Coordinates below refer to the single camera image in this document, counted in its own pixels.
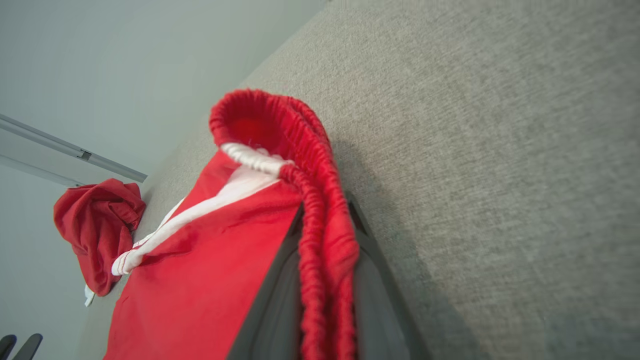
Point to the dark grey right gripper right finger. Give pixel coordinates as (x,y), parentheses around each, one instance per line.
(380,320)

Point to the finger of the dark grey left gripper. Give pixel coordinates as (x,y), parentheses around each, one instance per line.
(6,347)
(29,347)

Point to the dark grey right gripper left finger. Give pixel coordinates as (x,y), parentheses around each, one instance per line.
(275,325)

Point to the red shorts with white stripes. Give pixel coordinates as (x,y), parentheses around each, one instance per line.
(200,280)

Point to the red T-shirt with white sleeves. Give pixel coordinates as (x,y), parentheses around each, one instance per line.
(95,225)

